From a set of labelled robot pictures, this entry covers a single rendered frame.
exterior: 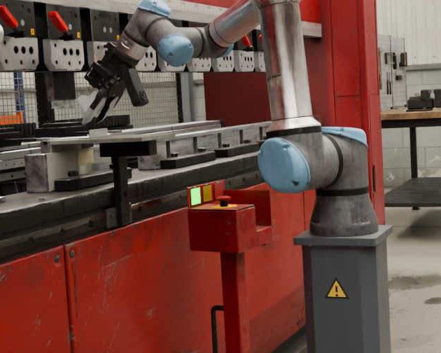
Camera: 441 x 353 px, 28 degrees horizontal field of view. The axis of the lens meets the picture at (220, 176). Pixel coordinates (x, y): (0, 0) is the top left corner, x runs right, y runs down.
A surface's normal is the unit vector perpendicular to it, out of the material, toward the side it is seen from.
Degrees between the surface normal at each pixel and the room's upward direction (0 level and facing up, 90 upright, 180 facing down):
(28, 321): 90
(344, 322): 90
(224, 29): 111
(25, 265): 90
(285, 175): 97
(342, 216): 72
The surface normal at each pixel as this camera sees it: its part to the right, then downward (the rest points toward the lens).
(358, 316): -0.39, 0.11
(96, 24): 0.91, -0.02
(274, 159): -0.72, 0.23
